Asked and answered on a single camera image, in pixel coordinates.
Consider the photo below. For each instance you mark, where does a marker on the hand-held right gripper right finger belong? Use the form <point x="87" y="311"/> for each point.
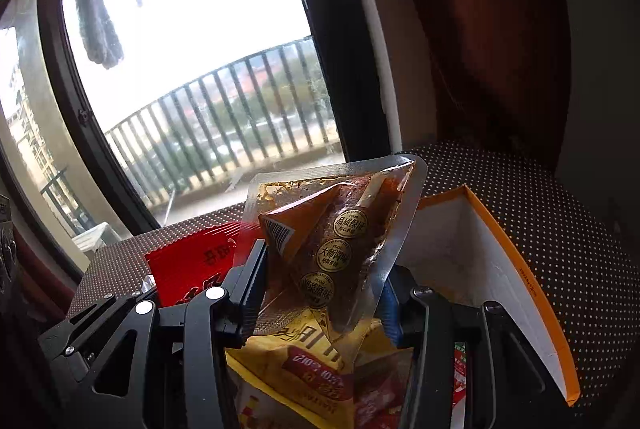
<point x="395" y="314"/>

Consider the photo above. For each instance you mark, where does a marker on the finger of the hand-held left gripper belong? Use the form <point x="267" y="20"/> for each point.
<point x="85" y="339"/>

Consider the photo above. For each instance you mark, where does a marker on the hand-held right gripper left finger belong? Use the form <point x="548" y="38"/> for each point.
<point x="250" y="279"/>

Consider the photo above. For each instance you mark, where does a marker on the large red white snack bag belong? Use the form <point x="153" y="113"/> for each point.
<point x="190" y="254"/>

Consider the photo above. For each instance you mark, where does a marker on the mustard yellow snack packet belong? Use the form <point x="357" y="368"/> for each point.
<point x="290" y="359"/>

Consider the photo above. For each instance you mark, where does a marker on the long red snack packet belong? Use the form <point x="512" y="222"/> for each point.
<point x="460" y="379"/>

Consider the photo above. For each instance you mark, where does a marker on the orange cardboard box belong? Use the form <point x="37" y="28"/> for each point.
<point x="475" y="249"/>

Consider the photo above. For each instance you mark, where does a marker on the clear vacuum pack brown meat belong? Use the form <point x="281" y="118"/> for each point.
<point x="340" y="219"/>

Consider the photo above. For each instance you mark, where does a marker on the white outdoor unit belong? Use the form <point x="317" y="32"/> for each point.
<point x="97" y="239"/>

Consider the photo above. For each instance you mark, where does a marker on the brown polka dot tablecloth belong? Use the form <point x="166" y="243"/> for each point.
<point x="575" y="259"/>

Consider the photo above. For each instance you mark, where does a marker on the dark balcony railing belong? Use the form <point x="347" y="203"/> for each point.
<point x="210" y="74"/>

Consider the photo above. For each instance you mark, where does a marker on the pale apartment building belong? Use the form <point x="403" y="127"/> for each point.
<point x="25" y="134"/>

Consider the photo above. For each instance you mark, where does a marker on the dark brown curtain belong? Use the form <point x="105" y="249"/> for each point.
<point x="475" y="34"/>

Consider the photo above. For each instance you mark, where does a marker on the dark window frame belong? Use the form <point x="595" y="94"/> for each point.
<point x="320" y="9"/>

